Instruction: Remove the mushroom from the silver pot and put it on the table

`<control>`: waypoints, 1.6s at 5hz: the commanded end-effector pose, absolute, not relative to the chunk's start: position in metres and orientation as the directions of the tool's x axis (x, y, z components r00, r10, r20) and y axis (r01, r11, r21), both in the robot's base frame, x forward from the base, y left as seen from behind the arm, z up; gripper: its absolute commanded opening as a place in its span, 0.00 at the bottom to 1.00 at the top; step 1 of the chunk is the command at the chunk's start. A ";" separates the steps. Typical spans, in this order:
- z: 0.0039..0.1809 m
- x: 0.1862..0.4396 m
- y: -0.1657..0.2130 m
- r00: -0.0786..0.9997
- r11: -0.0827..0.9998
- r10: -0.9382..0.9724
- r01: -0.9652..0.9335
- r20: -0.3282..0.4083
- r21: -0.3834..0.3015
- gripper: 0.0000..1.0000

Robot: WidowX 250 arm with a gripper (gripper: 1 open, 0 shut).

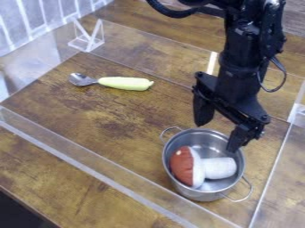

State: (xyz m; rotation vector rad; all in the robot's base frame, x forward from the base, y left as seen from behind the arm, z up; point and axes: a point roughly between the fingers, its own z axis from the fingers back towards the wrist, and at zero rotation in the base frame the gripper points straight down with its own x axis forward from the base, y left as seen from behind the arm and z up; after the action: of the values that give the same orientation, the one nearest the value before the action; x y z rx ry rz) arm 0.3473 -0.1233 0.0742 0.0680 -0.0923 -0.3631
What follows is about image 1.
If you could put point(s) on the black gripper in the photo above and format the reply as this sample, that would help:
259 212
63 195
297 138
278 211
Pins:
231 96

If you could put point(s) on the silver pot with handles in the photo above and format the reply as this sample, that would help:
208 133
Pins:
208 143

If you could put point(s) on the red and white plush mushroom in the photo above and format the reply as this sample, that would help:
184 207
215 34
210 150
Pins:
191 169

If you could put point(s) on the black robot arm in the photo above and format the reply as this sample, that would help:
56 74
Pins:
253 41

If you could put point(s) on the clear acrylic triangle stand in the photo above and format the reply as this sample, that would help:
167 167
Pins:
85 42

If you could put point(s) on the spoon with yellow handle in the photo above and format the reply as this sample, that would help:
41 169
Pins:
126 83

